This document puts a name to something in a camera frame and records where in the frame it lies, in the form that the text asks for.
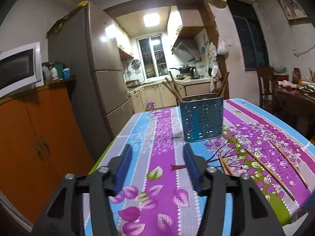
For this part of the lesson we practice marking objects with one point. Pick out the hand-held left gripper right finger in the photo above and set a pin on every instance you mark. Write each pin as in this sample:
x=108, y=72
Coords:
x=193, y=169

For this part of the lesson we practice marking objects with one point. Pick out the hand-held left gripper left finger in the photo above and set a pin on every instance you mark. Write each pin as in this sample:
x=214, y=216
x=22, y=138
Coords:
x=124, y=167

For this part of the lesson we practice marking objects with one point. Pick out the wooden chopstick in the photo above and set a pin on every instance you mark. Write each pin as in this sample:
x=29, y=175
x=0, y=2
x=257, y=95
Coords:
x=169, y=84
x=227, y=167
x=224, y=83
x=260, y=166
x=288, y=162
x=222, y=164
x=172, y=77

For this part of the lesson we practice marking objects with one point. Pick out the blue perforated utensil holder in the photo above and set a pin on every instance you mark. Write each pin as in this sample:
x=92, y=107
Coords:
x=201, y=120

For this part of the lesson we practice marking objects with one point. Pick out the floral striped tablecloth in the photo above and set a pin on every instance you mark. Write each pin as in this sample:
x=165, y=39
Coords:
x=165, y=132

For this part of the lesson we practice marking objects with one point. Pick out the colourful bag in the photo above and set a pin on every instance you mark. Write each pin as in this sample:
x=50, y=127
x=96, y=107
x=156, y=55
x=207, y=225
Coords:
x=150, y=105

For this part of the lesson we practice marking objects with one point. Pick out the beige kitchen base cabinets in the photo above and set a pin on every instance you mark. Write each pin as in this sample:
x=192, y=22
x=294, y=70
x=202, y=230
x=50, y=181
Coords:
x=155, y=95

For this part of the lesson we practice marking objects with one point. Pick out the hanging beige cloth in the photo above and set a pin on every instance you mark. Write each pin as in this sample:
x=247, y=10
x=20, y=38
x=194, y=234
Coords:
x=213, y=84

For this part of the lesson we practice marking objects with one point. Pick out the metal kettle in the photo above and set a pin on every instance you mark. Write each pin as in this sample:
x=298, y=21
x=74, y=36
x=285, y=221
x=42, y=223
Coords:
x=195, y=73

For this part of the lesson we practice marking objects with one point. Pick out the orange wooden cabinet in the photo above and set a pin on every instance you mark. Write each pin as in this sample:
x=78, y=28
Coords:
x=29, y=147

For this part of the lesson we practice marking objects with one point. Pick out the black wok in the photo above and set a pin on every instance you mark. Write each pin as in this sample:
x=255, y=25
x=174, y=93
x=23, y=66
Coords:
x=183, y=68

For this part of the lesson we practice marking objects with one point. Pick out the blue cup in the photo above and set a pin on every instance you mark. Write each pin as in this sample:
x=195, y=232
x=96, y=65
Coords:
x=66, y=73

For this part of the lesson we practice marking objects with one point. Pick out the kitchen window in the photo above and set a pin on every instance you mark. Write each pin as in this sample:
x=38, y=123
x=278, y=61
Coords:
x=152, y=56

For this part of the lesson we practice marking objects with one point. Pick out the grey refrigerator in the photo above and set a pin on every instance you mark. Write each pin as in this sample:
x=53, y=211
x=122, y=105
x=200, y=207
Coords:
x=103, y=54

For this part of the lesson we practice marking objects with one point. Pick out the wooden chair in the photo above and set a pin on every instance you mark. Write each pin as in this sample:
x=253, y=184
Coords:
x=264, y=78

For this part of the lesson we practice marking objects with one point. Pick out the white bottle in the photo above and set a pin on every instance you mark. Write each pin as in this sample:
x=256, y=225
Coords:
x=54, y=73

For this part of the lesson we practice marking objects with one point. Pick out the green box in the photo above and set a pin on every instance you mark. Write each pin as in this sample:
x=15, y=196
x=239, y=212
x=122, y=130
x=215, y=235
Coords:
x=59, y=66

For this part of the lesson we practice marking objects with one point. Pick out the range hood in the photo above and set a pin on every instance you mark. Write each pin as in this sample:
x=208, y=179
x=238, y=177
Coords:
x=187, y=48

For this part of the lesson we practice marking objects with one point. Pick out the dark wooden dining table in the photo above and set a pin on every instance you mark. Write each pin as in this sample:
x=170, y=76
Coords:
x=295, y=100

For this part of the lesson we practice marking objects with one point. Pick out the hanging white plastic bag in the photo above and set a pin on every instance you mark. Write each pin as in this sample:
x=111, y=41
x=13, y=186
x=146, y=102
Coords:
x=223, y=48

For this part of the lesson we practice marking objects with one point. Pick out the pink cloth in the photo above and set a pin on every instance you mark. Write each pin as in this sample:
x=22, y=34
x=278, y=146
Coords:
x=286, y=84

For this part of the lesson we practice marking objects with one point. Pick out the dark window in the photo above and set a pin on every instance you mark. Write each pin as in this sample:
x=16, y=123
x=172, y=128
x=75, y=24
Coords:
x=248, y=44

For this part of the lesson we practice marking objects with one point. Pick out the glass jar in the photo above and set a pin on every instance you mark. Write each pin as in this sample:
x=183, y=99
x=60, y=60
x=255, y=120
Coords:
x=296, y=75

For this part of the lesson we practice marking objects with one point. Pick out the plate of greens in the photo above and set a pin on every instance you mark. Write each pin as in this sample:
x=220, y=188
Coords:
x=307, y=87

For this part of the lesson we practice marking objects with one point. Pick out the white microwave oven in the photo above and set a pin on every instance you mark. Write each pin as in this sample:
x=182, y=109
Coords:
x=17, y=68

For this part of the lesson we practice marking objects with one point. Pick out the kitchen ceiling light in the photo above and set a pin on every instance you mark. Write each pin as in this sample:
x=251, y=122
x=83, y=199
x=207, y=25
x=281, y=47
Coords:
x=151, y=19

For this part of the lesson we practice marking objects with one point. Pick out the yellow plastic bag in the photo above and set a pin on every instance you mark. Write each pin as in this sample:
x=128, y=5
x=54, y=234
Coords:
x=82, y=4

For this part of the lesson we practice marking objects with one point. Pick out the kitchen wall cabinet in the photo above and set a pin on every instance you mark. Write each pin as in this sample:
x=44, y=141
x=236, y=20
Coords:
x=177, y=19
x=123, y=46

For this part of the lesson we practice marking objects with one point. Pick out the framed wall picture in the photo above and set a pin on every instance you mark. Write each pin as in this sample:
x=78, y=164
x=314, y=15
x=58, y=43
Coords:
x=292, y=6

